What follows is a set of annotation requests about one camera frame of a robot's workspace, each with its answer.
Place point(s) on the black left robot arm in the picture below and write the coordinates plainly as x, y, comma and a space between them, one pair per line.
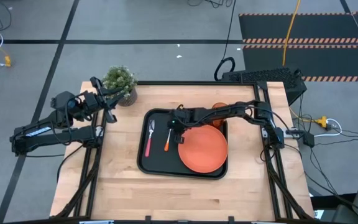
73, 135

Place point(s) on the black aluminium table frame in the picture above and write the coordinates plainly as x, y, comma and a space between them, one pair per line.
197, 83

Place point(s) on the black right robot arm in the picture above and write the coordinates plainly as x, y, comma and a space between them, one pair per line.
259, 115

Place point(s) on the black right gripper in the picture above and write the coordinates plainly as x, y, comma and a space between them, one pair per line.
182, 118

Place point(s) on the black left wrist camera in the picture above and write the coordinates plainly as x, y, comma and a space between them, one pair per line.
90, 100

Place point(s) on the orange plate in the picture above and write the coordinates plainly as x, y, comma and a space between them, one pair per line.
204, 149

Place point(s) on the black hazard-striped floor mat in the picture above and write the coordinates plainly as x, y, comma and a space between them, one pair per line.
266, 28

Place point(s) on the black power brick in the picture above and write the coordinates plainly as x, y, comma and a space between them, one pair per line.
308, 139

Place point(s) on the black perforated computer case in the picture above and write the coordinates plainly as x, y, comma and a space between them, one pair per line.
272, 74

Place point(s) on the orange faceted cup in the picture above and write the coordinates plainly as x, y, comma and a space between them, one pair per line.
218, 123

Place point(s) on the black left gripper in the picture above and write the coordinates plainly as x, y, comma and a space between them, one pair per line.
99, 105

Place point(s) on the yellow plug connector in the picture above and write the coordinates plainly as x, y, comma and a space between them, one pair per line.
322, 120

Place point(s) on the black plastic tray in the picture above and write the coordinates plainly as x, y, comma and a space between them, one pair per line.
160, 165

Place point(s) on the potted plant in striped pot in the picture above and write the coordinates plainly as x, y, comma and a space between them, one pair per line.
120, 77

